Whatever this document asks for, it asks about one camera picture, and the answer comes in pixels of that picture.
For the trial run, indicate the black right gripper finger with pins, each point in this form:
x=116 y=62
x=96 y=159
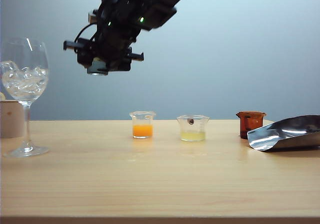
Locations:
x=120 y=65
x=82 y=59

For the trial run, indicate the amber brown measuring cup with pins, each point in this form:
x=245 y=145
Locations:
x=246 y=126

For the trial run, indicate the beige paper cup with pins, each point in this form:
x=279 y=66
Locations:
x=11 y=120

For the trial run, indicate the clear stemmed wine glass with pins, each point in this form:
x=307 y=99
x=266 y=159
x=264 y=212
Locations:
x=27 y=89

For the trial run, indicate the clear measuring cup orange juice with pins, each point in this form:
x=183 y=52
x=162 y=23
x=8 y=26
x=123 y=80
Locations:
x=142 y=130

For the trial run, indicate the clear ice cube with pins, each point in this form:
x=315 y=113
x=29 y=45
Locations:
x=25 y=72
x=40 y=72
x=8 y=67

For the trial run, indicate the shiny metal ice scoop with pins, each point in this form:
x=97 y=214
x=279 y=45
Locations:
x=287 y=136

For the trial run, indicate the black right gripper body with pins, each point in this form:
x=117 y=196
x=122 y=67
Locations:
x=112 y=45

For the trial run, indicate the clear measuring cup yellow juice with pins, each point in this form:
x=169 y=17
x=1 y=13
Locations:
x=193 y=135

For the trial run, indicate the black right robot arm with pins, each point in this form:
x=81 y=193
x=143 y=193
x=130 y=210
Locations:
x=150 y=2

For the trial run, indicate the yellow lemon slice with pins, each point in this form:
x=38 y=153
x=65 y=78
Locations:
x=2 y=96

